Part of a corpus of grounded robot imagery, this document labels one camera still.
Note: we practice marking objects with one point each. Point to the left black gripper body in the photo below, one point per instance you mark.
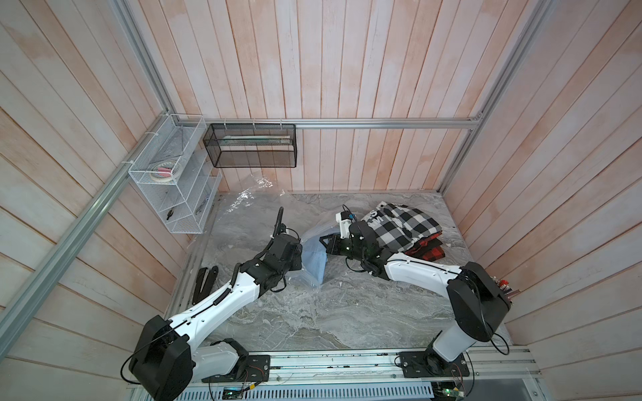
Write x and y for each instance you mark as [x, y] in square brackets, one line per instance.
[294, 264]

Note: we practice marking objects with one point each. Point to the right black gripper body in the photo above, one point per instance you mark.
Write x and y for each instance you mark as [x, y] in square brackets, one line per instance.
[345, 248]

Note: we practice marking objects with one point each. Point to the light blue shirt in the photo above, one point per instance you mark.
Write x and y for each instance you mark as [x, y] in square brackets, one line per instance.
[314, 258]

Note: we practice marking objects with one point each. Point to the black white plaid shirt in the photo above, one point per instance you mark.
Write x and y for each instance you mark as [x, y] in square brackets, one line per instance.
[399, 227]

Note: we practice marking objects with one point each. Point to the clear plastic vacuum bag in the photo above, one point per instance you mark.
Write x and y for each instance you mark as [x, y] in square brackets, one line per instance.
[244, 223]

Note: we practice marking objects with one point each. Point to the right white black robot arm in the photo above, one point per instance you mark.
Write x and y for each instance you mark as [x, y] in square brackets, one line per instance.
[478, 303]

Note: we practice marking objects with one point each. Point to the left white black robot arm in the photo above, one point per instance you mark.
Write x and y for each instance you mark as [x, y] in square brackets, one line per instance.
[170, 353]

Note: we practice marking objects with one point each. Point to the green cup with pencils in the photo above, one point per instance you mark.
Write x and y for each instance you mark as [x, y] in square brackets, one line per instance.
[506, 288]

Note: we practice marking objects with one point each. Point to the tape roll on shelf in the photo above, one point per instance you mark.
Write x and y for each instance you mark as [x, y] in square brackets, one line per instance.
[166, 171]

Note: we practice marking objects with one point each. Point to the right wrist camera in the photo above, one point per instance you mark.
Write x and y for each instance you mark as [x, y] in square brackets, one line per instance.
[345, 219]

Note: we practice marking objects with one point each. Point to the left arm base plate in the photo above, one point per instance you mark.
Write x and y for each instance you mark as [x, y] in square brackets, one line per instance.
[253, 368]

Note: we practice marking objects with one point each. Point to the black wire mesh basket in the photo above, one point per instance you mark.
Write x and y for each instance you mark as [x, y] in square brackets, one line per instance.
[252, 145]

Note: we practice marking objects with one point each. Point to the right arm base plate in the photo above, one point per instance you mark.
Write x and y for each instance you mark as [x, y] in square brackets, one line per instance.
[428, 364]

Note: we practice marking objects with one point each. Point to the white wire mesh shelf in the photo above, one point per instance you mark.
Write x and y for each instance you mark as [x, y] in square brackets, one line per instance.
[183, 205]

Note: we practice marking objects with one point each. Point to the aluminium front rail frame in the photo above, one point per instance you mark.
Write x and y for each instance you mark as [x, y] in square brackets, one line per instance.
[377, 367]

